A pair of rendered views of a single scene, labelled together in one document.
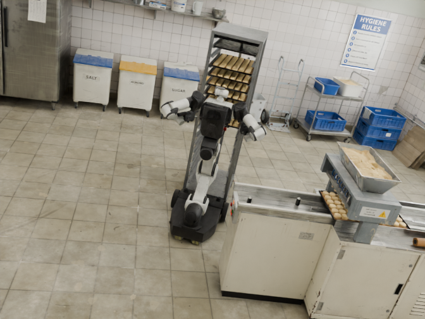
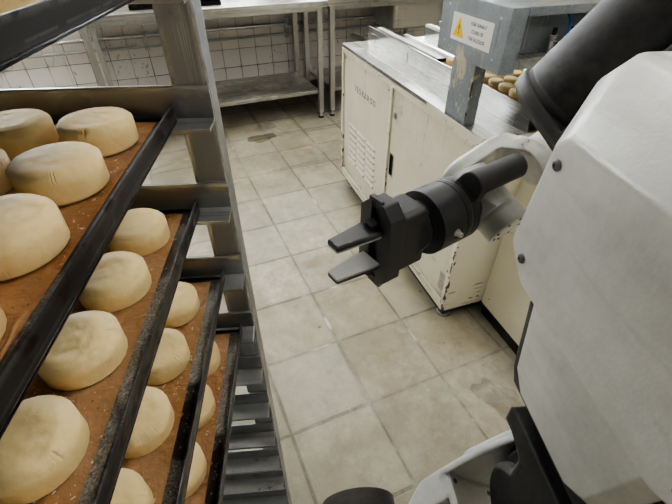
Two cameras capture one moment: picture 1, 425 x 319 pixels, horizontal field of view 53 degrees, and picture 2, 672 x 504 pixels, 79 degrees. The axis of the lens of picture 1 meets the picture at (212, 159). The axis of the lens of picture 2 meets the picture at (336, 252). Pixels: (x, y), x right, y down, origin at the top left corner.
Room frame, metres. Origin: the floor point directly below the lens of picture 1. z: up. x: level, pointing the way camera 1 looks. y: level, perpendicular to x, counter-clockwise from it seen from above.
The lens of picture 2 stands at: (3.84, 0.16, 1.35)
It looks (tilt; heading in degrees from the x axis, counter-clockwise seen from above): 39 degrees down; 259
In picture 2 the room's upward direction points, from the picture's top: straight up
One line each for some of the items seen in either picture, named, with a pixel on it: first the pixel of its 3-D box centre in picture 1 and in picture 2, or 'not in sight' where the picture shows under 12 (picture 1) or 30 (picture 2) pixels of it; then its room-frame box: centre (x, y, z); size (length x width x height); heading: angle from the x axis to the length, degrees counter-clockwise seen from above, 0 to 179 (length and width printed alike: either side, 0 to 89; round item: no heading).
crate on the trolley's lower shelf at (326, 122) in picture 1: (325, 120); not in sight; (6.81, -1.71, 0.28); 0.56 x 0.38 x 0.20; 111
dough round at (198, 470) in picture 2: not in sight; (177, 469); (3.95, -0.03, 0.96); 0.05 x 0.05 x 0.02
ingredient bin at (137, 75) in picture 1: (136, 86); not in sight; (6.24, 1.39, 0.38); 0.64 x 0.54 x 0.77; 13
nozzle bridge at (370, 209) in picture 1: (353, 195); (560, 54); (2.86, -1.10, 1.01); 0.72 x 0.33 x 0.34; 8
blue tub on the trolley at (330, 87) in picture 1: (326, 86); not in sight; (6.73, -1.53, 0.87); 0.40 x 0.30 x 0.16; 16
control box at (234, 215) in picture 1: (234, 207); not in sight; (2.75, -0.24, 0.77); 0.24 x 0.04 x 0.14; 8
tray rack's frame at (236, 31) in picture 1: (224, 116); not in sight; (4.22, -0.02, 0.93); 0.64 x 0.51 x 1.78; 174
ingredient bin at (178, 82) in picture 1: (178, 92); not in sight; (6.38, 0.75, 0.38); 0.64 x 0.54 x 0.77; 12
